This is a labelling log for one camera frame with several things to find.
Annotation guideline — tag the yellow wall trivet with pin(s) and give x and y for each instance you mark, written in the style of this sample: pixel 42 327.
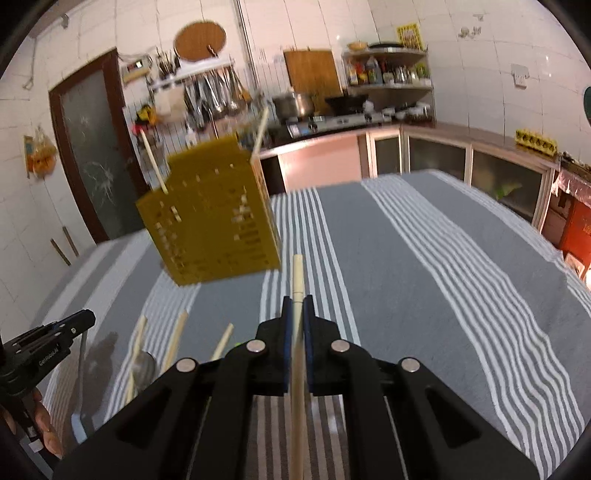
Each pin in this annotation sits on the yellow wall trivet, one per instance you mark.
pixel 410 36

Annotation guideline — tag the brown frosted glass door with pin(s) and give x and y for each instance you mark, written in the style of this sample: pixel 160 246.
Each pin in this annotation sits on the brown frosted glass door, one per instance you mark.
pixel 92 161

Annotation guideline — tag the white soap bottle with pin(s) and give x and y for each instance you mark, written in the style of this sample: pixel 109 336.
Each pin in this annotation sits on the white soap bottle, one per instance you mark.
pixel 190 136

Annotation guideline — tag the metal spoon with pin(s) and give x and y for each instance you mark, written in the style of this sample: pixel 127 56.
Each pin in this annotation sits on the metal spoon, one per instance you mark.
pixel 145 369

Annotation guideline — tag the metal corner shelf rack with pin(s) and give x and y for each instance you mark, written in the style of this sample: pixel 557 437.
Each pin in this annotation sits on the metal corner shelf rack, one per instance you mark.
pixel 392 92

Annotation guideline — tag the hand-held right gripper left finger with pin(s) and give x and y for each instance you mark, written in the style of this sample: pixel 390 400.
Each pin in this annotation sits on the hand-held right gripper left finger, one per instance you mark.
pixel 287 332

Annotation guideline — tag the grey striped tablecloth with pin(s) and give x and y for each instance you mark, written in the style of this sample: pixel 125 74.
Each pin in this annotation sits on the grey striped tablecloth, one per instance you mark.
pixel 415 277

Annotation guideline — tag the gas stove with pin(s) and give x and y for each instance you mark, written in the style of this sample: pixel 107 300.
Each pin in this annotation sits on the gas stove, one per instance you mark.
pixel 337 122

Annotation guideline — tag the small yellow bowl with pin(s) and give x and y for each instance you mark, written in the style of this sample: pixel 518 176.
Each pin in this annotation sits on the small yellow bowl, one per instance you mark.
pixel 357 46

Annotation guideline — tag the dark green object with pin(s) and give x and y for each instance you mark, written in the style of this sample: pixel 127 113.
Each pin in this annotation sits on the dark green object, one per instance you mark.
pixel 587 108

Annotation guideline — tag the red and yellow hanging item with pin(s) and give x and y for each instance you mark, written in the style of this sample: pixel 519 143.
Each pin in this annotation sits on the red and yellow hanging item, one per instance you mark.
pixel 145 115

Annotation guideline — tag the white wall utensil rack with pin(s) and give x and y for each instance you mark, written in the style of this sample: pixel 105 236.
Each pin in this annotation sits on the white wall utensil rack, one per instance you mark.
pixel 194 74

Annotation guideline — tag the black frying pan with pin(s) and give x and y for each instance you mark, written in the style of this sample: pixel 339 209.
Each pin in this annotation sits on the black frying pan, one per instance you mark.
pixel 385 45

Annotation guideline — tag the hanging white bag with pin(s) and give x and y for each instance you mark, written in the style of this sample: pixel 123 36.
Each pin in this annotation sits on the hanging white bag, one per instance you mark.
pixel 168 104

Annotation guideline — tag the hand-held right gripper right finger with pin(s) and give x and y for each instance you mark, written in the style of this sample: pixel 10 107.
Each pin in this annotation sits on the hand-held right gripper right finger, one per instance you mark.
pixel 308 341

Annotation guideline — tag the row of condiment bottles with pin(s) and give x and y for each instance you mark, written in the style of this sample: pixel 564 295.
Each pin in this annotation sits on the row of condiment bottles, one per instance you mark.
pixel 383 71

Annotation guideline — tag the yellow perforated utensil holder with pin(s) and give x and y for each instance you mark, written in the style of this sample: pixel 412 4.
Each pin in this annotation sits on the yellow perforated utensil holder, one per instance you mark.
pixel 207 221

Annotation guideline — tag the wooden chopstick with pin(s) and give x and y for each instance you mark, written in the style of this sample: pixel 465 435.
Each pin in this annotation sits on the wooden chopstick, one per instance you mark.
pixel 154 164
pixel 224 339
pixel 298 277
pixel 138 337
pixel 261 129
pixel 178 332

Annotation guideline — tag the person's left hand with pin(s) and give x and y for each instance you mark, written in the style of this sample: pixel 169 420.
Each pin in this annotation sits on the person's left hand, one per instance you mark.
pixel 45 422

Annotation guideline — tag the black wok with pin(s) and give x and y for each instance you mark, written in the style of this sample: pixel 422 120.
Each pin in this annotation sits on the black wok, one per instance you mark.
pixel 346 104

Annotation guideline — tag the vertical wall pipe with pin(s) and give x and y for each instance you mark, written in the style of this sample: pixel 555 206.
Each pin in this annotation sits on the vertical wall pipe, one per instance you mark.
pixel 244 41

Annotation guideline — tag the steel cooking pot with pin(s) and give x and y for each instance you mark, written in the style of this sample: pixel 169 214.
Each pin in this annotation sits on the steel cooking pot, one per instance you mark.
pixel 293 105

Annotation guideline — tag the hanging orange plastic bag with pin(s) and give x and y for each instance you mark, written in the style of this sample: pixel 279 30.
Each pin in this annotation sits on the hanging orange plastic bag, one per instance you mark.
pixel 41 154

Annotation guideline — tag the utensil cup with knives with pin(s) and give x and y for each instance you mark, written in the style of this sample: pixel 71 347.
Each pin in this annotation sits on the utensil cup with knives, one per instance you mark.
pixel 168 64

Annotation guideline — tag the wall electrical box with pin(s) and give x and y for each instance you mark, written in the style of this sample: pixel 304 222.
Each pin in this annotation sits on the wall electrical box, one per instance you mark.
pixel 136 67

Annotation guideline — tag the yellow egg tray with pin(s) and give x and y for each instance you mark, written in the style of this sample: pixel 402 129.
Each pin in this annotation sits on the yellow egg tray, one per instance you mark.
pixel 535 141

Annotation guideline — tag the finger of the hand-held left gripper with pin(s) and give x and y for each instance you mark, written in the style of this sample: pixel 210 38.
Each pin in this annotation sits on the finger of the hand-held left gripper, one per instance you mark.
pixel 76 321

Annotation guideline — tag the red cabinet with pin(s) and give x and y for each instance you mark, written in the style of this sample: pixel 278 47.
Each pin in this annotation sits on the red cabinet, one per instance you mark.
pixel 577 221

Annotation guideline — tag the bamboo stick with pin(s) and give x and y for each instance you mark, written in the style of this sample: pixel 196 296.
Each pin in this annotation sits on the bamboo stick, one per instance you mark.
pixel 60 253
pixel 70 241

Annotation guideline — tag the stack of white bowls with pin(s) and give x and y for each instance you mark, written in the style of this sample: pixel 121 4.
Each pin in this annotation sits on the stack of white bowls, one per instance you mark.
pixel 408 113

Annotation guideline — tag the round wooden board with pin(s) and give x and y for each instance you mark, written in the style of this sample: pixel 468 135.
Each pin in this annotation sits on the round wooden board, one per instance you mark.
pixel 198 39

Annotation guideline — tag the rectangular wooden cutting board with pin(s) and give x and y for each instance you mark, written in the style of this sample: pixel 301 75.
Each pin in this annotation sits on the rectangular wooden cutting board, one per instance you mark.
pixel 311 74

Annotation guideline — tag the white wall socket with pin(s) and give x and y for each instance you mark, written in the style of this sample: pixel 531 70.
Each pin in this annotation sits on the white wall socket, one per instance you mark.
pixel 520 76

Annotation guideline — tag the row of hanging ladles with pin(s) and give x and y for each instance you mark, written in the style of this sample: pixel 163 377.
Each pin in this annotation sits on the row of hanging ladles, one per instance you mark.
pixel 217 97

